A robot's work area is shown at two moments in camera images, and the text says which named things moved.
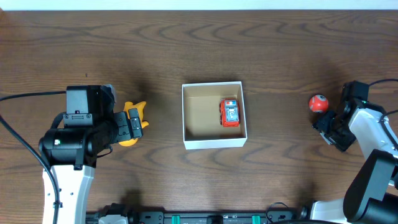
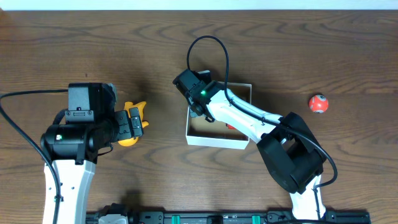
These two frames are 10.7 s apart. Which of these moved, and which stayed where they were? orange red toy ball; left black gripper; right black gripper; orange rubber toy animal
Moved: right black gripper
Stayed: orange red toy ball; left black gripper; orange rubber toy animal
